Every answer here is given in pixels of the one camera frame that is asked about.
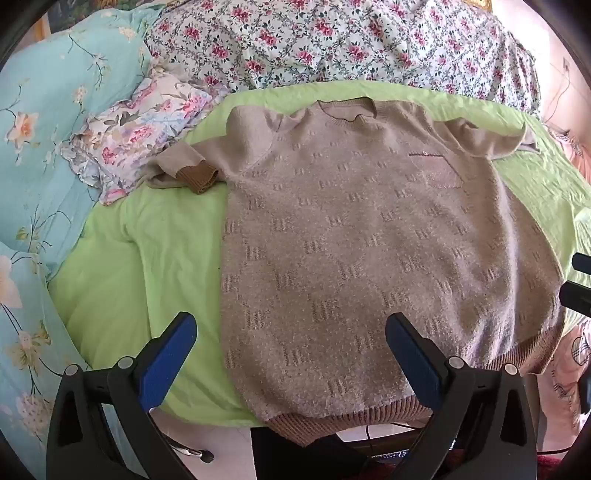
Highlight pastel floral pillow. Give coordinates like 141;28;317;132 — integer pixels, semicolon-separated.
60;69;227;206

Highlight white rose-print quilt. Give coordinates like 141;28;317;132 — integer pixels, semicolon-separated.
143;0;541;116

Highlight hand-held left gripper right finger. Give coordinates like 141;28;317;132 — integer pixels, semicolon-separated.
385;312;539;480

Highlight green bed sheet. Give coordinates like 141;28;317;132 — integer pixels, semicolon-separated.
48;80;591;428

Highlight white cable with black plug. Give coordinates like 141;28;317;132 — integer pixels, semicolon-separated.
168;438;216;464

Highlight pink printed cloth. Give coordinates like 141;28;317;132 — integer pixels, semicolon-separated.
538;124;591;462

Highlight beige knitted sweater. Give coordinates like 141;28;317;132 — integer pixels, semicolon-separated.
148;98;566;448

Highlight thin wall cable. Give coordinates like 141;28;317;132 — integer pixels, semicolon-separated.
549;59;574;121

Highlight black floor cable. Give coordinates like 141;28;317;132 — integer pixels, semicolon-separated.
364;422;419;445

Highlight light blue floral quilt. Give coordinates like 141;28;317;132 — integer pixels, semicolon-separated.
0;4;167;467

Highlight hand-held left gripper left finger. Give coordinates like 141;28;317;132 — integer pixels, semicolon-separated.
46;311;199;480

